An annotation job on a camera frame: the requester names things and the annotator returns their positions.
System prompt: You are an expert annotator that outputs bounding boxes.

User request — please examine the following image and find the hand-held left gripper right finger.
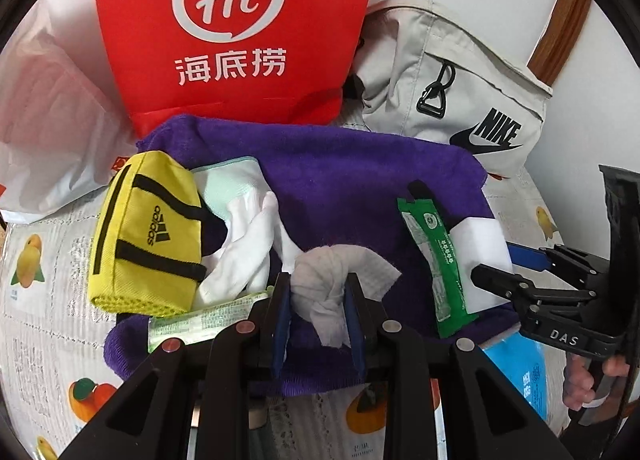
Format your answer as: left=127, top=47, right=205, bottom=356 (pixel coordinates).
left=344, top=273, right=571, bottom=460

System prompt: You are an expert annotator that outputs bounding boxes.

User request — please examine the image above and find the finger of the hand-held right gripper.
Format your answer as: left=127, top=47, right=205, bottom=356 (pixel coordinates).
left=471, top=264, right=534, bottom=309
left=506, top=241, right=557, bottom=271

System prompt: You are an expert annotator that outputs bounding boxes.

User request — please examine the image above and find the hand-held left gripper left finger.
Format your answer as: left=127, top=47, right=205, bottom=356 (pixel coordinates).
left=57, top=272, right=292, bottom=460

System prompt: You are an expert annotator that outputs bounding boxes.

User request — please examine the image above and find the white sponge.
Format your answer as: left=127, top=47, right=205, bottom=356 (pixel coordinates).
left=449, top=216, right=522, bottom=317

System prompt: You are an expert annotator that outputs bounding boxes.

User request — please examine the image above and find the white knotted wipe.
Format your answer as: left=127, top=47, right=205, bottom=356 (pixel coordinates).
left=290, top=243, right=403, bottom=349

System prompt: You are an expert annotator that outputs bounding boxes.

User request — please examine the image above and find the dark green packet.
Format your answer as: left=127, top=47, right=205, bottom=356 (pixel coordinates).
left=397, top=196, right=482, bottom=339

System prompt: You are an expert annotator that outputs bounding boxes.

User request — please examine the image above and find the light green packet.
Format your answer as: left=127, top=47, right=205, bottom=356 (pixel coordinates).
left=147, top=291, right=272, bottom=354

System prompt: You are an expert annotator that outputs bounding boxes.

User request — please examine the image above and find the mint green cloth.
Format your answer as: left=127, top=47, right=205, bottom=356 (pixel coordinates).
left=190, top=156, right=264, bottom=221

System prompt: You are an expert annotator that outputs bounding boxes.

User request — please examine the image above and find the purple towel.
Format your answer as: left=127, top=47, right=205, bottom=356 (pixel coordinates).
left=102, top=114, right=519, bottom=397

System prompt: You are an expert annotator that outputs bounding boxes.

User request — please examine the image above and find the yellow pouch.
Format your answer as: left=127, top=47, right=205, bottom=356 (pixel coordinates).
left=87, top=151, right=214, bottom=317

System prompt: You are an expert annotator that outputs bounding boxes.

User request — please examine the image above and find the person's right hand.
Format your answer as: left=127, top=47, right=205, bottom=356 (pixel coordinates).
left=561, top=355, right=631, bottom=412

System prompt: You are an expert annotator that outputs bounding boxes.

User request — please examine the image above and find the blue tissue packet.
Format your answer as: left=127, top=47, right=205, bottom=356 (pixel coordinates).
left=481, top=334, right=572, bottom=442

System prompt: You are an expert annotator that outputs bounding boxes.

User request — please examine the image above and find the grey sling bag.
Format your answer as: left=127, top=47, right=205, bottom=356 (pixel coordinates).
left=350, top=0, right=554, bottom=179

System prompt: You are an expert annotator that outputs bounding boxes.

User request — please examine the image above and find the white plastic bag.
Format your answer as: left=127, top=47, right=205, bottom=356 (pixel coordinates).
left=0, top=0, right=147, bottom=227

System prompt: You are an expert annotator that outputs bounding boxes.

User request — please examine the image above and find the red paper bag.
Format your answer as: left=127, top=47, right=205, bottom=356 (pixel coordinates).
left=91, top=0, right=384, bottom=139

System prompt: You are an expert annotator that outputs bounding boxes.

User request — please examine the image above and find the wooden frame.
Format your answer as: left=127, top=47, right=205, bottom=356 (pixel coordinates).
left=527, top=0, right=594, bottom=89

